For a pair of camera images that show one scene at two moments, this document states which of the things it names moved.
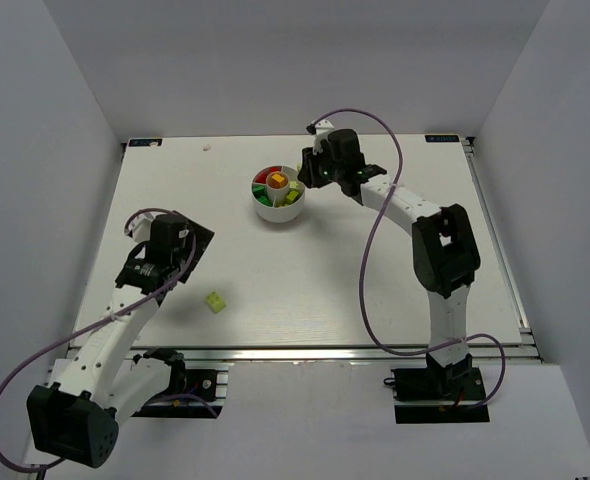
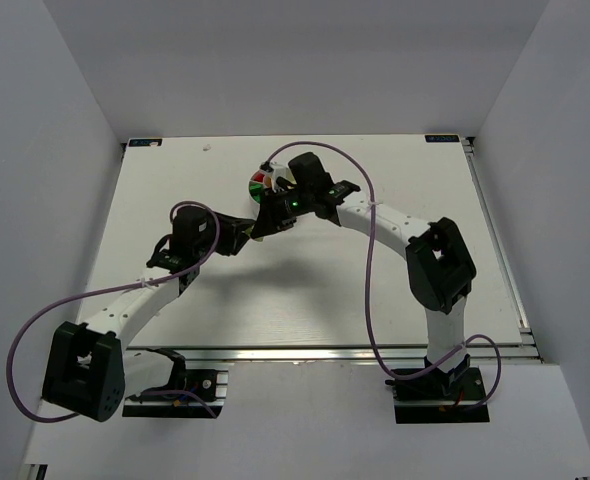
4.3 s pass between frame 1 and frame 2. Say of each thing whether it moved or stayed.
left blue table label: stayed
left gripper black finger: moved
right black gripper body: moved
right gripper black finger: moved
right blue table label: stayed
